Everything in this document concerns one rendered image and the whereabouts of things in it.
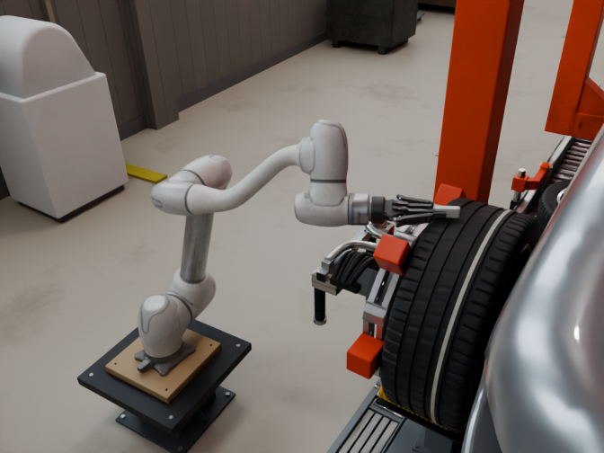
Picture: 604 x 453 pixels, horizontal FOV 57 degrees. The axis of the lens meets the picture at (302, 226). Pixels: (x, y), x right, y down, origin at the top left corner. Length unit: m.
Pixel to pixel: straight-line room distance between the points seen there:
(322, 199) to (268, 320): 1.54
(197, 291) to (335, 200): 0.94
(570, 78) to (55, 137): 3.20
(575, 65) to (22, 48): 3.25
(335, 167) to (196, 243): 0.79
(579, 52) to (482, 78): 1.97
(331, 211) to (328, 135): 0.20
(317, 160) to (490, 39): 0.66
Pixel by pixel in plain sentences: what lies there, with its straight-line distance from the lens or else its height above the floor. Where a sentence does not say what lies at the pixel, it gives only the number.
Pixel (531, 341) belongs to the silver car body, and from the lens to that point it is 0.54.
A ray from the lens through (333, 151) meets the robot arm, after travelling 1.50.
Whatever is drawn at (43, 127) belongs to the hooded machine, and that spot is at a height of 0.68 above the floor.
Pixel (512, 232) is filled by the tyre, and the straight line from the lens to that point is 1.54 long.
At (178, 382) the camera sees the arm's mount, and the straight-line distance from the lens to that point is 2.27.
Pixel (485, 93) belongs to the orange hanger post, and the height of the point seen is 1.38.
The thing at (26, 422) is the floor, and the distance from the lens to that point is 2.81.
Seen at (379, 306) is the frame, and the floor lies 0.98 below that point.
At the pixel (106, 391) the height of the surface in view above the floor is 0.30.
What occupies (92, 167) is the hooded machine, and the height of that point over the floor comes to 0.29.
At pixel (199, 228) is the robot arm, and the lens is 2.07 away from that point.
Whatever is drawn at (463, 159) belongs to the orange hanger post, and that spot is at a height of 1.14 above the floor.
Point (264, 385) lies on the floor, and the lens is 2.65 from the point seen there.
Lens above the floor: 1.98
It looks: 33 degrees down
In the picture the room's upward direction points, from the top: 2 degrees counter-clockwise
